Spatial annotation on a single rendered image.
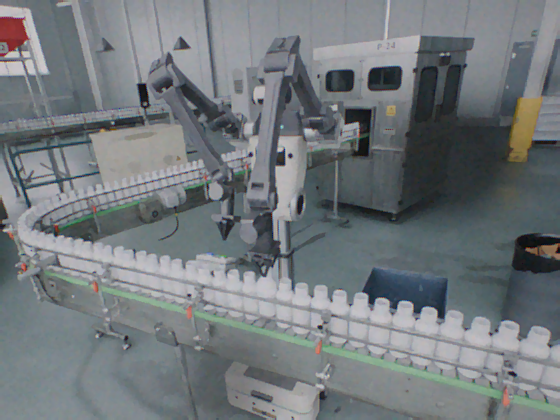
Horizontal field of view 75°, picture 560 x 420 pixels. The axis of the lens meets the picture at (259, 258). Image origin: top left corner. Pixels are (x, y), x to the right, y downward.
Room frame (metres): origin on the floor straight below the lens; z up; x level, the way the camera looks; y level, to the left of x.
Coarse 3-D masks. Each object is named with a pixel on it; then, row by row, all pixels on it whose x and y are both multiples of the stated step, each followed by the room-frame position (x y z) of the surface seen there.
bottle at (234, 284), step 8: (232, 272) 1.07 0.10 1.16; (232, 280) 1.04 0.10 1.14; (240, 280) 1.06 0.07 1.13; (232, 288) 1.03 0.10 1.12; (240, 288) 1.03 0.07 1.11; (232, 296) 1.03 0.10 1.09; (240, 296) 1.03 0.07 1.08; (232, 304) 1.03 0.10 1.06; (240, 304) 1.03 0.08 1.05; (232, 312) 1.03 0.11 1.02
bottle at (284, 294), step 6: (282, 282) 0.99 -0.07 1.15; (288, 282) 0.98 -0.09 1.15; (282, 288) 0.96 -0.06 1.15; (288, 288) 0.96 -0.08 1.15; (276, 294) 0.97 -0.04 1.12; (282, 294) 0.95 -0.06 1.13; (288, 294) 0.95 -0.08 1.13; (276, 300) 0.96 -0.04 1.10; (282, 300) 0.95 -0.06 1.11; (288, 300) 0.94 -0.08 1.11; (276, 306) 0.97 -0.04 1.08; (282, 306) 0.95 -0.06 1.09; (276, 312) 0.96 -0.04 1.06; (282, 312) 0.95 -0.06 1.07; (288, 312) 0.95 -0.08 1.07; (282, 318) 0.95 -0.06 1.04; (288, 318) 0.95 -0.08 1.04; (282, 324) 0.95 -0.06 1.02
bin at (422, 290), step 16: (384, 272) 1.39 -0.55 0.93; (400, 272) 1.36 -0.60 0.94; (368, 288) 1.34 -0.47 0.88; (384, 288) 1.38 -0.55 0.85; (400, 288) 1.35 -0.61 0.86; (416, 288) 1.32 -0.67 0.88; (432, 288) 1.29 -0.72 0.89; (448, 288) 1.19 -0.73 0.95; (368, 304) 1.12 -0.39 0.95; (416, 304) 1.32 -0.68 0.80; (432, 304) 1.29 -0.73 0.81
